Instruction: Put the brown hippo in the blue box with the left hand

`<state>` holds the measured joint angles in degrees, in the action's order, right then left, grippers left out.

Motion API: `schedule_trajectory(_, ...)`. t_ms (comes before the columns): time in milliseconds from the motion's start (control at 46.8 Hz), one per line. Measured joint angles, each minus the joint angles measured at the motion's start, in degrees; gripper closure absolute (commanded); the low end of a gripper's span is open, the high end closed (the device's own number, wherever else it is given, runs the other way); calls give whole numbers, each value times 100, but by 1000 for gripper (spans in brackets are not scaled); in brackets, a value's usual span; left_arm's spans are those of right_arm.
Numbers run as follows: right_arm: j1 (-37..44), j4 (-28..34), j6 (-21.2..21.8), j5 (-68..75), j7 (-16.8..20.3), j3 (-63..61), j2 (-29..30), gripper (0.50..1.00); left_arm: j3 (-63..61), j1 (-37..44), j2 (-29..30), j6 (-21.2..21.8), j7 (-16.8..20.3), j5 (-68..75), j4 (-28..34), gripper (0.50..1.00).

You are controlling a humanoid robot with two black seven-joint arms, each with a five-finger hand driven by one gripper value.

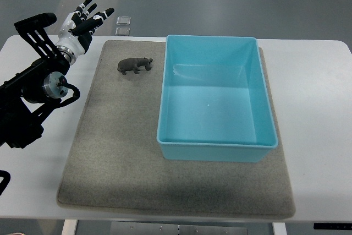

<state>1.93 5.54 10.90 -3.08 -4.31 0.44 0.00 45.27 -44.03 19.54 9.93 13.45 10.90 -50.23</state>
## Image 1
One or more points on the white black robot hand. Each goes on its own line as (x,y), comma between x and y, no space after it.
(78,28)

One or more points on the brown toy hippo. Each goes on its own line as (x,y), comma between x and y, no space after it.
(133,64)

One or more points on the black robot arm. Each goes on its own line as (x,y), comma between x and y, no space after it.
(32,95)

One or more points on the blue plastic box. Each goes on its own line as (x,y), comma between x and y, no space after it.
(215,101)

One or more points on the lower floor socket plate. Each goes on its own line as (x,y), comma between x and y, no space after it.
(122,31)

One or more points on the grey felt mat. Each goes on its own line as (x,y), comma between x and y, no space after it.
(116,164)

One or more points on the white left table leg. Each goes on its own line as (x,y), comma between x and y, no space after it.
(69,227)

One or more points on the white table leg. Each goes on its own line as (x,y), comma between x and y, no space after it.
(279,228)
(69,227)

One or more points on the metal table crossbar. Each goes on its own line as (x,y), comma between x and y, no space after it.
(119,227)

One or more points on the white right table leg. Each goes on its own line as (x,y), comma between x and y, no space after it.
(279,228)

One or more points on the black table control panel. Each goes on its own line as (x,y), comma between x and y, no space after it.
(332,226)

